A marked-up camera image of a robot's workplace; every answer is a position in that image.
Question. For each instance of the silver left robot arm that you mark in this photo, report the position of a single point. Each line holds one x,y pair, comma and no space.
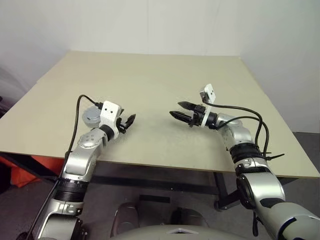
80,160

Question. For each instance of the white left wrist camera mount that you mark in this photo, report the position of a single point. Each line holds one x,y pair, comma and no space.
110,111

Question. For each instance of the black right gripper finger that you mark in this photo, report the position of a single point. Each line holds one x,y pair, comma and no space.
187,105
181,116

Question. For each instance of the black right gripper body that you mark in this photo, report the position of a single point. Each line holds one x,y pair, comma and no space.
198,116

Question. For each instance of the dark rounded shape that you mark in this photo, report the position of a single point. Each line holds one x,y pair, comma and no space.
190,217
126,215

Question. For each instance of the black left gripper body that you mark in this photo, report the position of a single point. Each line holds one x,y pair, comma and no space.
121,125

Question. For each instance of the orange object under table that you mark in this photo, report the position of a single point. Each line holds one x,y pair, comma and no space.
37,170

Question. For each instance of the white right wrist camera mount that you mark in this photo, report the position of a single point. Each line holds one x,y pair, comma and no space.
210,92

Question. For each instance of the black table caster wheel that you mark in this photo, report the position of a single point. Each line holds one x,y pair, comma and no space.
219,205

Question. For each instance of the black zip tie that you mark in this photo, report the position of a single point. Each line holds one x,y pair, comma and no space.
267,153
276,156

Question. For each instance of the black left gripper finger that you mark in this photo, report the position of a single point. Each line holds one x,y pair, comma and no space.
130,123
131,117

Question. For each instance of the black metal table frame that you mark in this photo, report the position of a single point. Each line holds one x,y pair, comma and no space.
155,178

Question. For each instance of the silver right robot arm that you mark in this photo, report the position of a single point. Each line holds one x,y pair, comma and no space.
260,175

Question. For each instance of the grey robot torso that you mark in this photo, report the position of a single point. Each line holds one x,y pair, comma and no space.
180,233

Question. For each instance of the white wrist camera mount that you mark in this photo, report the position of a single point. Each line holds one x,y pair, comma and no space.
210,92
110,111

